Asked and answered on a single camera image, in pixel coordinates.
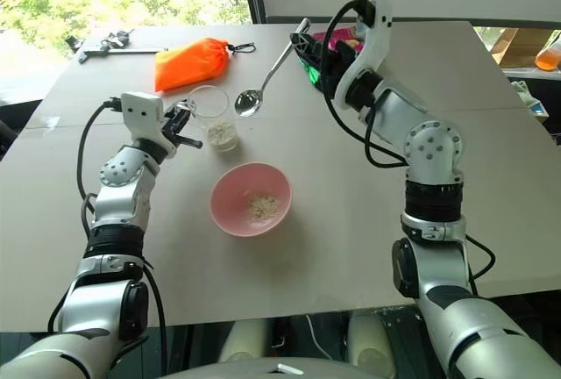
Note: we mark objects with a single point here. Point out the oatmeal in pink bowl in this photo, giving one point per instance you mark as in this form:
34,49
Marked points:
263,208

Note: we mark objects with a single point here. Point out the cardboard box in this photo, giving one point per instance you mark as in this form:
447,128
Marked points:
517,47

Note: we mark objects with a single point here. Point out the white rounded robot leg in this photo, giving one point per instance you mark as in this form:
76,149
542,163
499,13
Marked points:
368,339
243,339

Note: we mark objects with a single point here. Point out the oatmeal in glass mug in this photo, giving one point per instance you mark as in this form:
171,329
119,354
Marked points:
221,133

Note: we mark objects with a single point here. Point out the clear plastic cup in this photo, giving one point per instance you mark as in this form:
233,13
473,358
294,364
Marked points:
212,102

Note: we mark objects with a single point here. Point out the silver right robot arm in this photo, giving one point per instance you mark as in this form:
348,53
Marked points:
434,146

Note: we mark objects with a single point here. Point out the silver bar with black end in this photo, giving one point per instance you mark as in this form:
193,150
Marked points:
131,50

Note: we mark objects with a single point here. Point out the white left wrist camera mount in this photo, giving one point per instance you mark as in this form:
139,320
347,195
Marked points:
140,116

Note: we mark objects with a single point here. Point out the pink bowl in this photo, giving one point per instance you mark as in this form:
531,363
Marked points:
232,186

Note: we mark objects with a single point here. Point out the small black block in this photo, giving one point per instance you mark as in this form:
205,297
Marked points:
70,41

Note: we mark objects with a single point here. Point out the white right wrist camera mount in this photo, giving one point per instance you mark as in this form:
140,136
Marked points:
372,45

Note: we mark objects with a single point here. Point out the pink and green snack packet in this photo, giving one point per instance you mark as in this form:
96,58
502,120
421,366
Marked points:
339,37

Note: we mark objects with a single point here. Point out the small black and white gadget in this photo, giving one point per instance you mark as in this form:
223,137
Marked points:
119,37

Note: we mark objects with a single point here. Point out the bottle with orange liquid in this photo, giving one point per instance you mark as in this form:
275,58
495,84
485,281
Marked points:
548,58

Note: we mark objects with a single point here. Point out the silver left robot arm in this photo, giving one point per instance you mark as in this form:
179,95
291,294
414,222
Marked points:
122,195

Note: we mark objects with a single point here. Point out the silver metal spoon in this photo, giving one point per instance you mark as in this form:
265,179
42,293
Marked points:
248,102

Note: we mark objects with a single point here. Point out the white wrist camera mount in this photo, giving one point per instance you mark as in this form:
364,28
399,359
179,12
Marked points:
140,116
372,45

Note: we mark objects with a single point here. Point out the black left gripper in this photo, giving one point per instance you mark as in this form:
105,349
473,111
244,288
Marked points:
174,123

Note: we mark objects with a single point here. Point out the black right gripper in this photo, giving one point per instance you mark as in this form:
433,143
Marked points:
335,65

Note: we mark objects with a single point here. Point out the light green cloth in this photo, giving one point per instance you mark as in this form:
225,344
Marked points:
523,90

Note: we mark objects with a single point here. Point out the grey robot torso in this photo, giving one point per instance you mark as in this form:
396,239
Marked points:
245,370

